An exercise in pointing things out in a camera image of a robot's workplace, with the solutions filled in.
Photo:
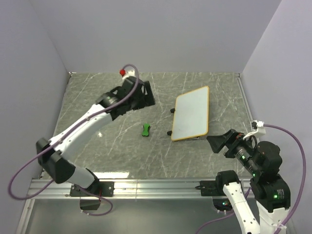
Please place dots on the aluminium front rail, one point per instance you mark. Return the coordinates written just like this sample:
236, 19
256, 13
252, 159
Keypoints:
168, 188

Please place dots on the black box under rail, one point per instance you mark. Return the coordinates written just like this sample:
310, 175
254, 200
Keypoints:
89, 205

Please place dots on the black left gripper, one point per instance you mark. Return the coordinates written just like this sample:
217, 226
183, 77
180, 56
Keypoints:
148, 98

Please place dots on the aluminium right side rail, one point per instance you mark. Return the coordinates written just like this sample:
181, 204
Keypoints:
240, 85

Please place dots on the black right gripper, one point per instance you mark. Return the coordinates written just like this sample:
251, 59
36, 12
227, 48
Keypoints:
231, 138

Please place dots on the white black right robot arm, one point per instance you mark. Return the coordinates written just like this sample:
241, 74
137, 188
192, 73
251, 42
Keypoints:
262, 160

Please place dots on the green whiteboard eraser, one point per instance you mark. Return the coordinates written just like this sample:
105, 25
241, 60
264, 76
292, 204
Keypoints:
145, 131

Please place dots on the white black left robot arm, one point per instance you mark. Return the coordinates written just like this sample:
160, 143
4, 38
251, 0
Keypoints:
55, 154

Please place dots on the yellow framed whiteboard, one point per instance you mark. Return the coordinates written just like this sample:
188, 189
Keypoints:
191, 114

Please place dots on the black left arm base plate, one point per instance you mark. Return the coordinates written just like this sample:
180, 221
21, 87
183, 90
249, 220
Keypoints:
101, 188

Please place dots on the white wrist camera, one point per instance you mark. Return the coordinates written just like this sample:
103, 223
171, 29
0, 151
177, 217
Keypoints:
127, 73
257, 130

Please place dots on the aluminium rail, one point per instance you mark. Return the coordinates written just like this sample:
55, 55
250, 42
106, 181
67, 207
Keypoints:
240, 85
168, 188

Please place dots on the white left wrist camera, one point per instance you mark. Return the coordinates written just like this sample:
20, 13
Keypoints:
127, 73

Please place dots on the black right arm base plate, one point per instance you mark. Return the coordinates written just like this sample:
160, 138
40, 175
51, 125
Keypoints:
209, 188

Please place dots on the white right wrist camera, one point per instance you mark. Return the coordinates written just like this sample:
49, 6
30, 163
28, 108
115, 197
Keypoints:
257, 130

